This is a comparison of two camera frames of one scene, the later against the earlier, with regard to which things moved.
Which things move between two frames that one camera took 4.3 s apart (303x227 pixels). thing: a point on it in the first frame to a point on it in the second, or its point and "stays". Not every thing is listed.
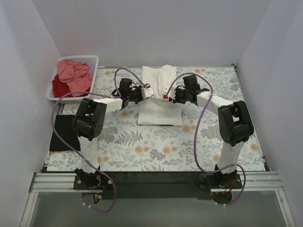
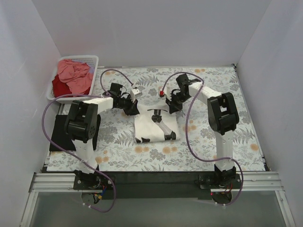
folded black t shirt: (63, 126) stays
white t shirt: (157, 109) to (154, 122)
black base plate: (154, 185) stays
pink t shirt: (77, 75) stays
